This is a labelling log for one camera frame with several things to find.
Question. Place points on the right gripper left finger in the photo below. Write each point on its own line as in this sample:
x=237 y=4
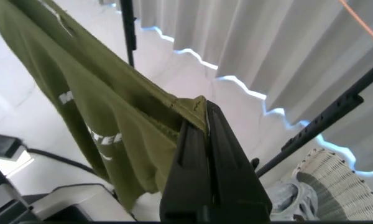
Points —
x=189 y=186

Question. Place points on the green long-sleeved shirt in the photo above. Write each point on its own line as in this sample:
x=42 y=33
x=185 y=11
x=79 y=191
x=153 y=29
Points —
x=96 y=93

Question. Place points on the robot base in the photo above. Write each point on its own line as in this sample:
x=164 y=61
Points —
x=74 y=202

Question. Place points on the white laundry basket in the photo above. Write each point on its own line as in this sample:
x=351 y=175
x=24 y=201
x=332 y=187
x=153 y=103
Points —
x=345 y=186

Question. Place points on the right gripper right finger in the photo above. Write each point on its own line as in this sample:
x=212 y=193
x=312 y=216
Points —
x=236 y=186

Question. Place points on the black clothes rack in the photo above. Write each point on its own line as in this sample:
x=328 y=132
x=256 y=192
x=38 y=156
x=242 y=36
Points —
x=329 y=115

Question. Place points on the pale grey garment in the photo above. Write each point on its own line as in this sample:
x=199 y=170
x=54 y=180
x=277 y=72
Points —
x=286 y=199

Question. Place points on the white curtain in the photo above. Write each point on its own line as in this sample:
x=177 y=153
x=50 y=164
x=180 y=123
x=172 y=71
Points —
x=283 y=46

